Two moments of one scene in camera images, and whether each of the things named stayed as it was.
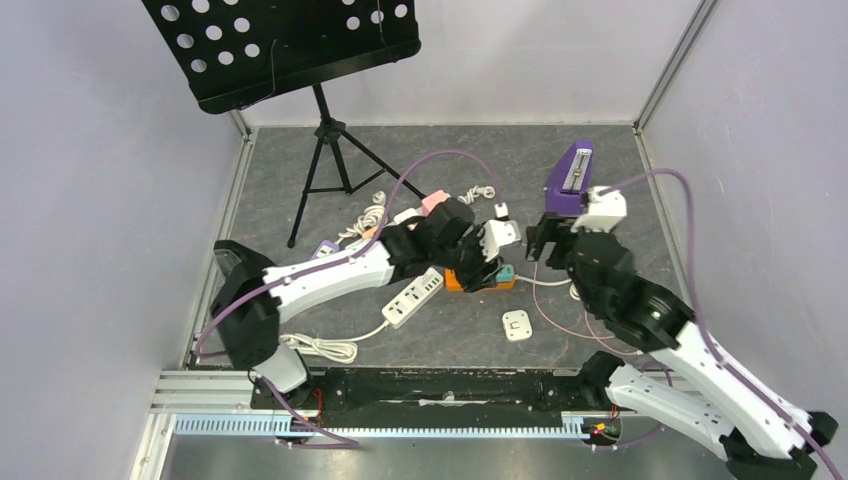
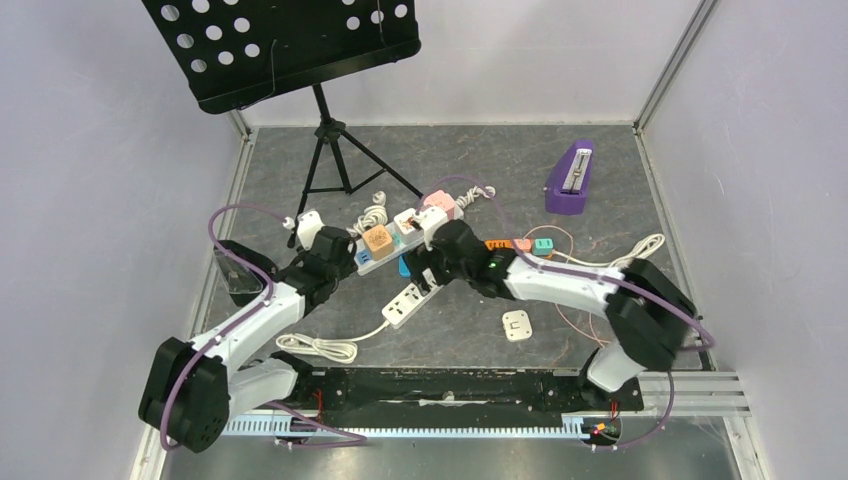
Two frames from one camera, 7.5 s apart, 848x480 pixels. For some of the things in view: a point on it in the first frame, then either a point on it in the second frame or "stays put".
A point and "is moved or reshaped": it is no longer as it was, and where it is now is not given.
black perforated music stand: (234, 53) stays put
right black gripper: (544, 241) to (437, 244)
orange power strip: (452, 285) is moved or reshaped
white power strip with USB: (429, 285) stays put
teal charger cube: (506, 274) is moved or reshaped
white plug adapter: (517, 325) stays put
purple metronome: (569, 179) stays put
